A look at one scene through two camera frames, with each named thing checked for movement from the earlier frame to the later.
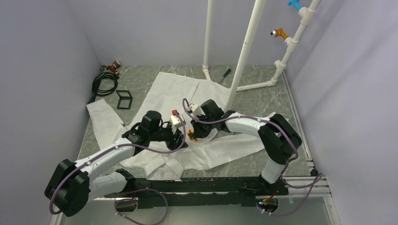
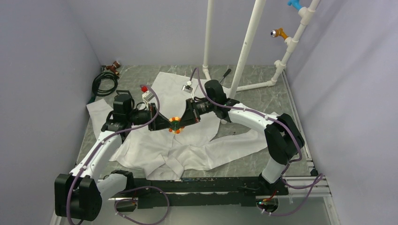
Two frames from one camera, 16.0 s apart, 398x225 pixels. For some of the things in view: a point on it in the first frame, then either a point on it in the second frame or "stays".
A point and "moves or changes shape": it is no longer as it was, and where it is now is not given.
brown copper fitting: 115,65 stays
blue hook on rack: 295,3 stays
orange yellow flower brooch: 190,134 moves or changes shape
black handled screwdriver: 225,75 stays
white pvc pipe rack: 305,14 stays
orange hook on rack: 279,32 stays
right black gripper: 198,131 to 190,116
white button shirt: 171,91 stays
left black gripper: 178,142 to 161,123
